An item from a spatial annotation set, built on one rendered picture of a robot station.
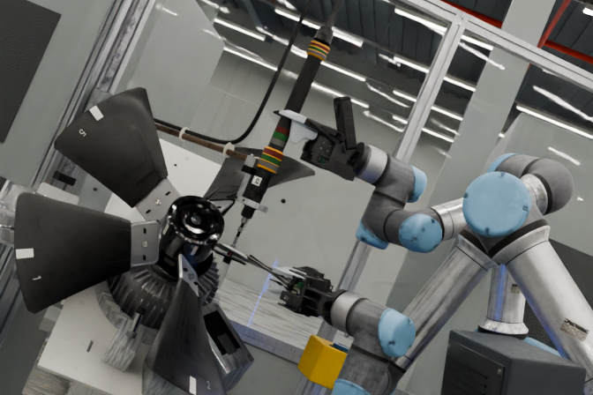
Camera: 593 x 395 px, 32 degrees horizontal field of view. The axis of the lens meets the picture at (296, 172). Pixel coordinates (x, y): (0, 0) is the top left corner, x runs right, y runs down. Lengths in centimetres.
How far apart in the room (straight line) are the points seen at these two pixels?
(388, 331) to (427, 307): 16
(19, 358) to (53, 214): 93
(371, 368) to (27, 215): 70
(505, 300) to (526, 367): 105
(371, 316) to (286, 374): 108
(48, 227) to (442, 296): 75
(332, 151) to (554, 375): 88
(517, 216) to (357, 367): 38
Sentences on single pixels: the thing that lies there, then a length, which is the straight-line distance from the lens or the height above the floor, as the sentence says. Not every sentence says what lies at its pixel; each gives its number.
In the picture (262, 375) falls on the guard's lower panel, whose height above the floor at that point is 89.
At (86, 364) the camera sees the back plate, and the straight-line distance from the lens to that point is 218.
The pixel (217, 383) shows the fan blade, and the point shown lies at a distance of 203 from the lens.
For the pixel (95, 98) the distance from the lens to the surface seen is 264.
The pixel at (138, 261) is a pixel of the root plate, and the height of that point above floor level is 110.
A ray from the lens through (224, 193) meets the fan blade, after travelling 223.
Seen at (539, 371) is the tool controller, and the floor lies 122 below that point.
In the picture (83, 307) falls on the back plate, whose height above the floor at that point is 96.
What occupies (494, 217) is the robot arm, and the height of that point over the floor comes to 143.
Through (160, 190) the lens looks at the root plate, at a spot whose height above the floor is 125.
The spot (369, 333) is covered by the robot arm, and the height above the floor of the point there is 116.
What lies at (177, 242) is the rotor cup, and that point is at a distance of 206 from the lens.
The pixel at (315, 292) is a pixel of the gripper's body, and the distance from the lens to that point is 193.
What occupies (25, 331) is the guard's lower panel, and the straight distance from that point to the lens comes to 287.
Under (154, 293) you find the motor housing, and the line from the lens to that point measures 215.
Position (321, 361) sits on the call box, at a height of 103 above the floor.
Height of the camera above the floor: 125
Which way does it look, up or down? 4 degrees up
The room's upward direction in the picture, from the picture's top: 23 degrees clockwise
